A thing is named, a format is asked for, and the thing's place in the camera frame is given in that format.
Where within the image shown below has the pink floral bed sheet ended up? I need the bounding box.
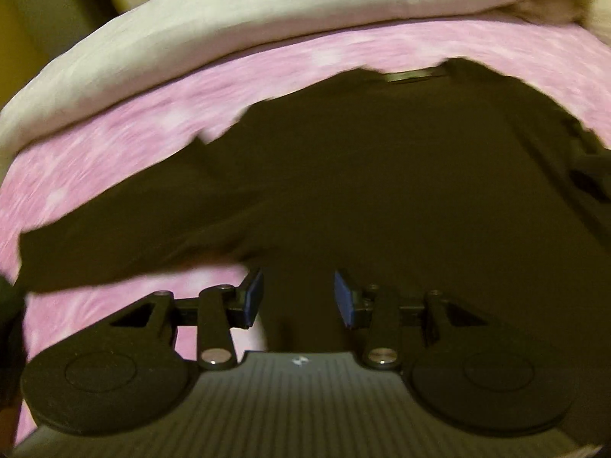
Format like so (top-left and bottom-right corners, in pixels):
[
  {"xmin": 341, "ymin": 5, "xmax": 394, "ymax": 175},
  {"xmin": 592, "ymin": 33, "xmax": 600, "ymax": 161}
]
[{"xmin": 0, "ymin": 19, "xmax": 611, "ymax": 440}]

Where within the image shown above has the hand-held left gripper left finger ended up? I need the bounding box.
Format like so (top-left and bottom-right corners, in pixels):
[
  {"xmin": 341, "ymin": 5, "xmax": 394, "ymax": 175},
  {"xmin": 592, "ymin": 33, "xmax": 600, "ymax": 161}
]
[{"xmin": 109, "ymin": 268, "xmax": 265, "ymax": 372}]

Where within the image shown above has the folded cream comforter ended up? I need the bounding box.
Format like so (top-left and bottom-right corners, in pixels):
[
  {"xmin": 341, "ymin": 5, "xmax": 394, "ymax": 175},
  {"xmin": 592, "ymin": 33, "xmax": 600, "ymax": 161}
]
[{"xmin": 0, "ymin": 0, "xmax": 611, "ymax": 153}]

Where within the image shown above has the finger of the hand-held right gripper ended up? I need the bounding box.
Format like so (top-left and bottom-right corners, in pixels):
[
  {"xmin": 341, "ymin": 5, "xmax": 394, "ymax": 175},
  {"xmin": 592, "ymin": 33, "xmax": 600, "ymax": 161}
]
[{"xmin": 568, "ymin": 121, "xmax": 611, "ymax": 203}]

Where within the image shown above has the dark long-sleeve shirt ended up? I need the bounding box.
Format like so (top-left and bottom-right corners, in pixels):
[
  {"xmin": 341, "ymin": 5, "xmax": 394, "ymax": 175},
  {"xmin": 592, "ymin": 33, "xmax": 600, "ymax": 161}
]
[{"xmin": 16, "ymin": 57, "xmax": 611, "ymax": 440}]

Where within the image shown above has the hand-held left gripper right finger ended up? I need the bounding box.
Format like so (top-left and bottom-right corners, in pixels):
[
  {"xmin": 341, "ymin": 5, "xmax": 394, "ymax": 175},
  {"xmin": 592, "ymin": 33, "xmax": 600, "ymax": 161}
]
[{"xmin": 334, "ymin": 269, "xmax": 497, "ymax": 372}]

